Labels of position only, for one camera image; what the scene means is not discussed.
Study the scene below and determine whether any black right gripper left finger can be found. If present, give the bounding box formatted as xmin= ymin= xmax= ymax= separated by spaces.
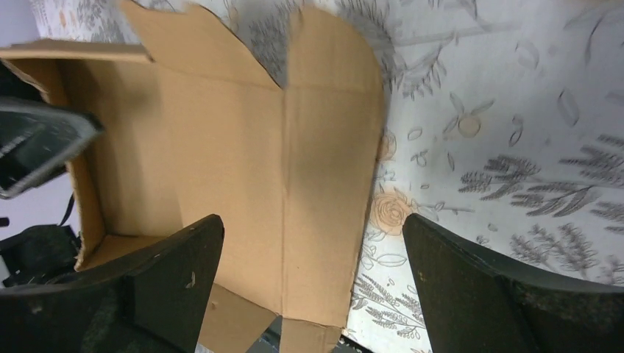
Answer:
xmin=1 ymin=215 xmax=224 ymax=352

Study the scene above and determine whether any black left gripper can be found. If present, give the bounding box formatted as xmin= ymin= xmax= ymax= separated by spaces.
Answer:
xmin=1 ymin=96 xmax=104 ymax=288

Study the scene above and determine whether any cardboard box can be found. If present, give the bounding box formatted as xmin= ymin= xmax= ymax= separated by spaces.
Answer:
xmin=1 ymin=1 xmax=385 ymax=352

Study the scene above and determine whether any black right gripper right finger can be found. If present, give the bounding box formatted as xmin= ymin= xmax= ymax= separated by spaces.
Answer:
xmin=403 ymin=213 xmax=623 ymax=352

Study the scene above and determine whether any floral patterned tablecloth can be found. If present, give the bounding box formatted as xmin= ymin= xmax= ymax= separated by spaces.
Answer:
xmin=29 ymin=0 xmax=624 ymax=353

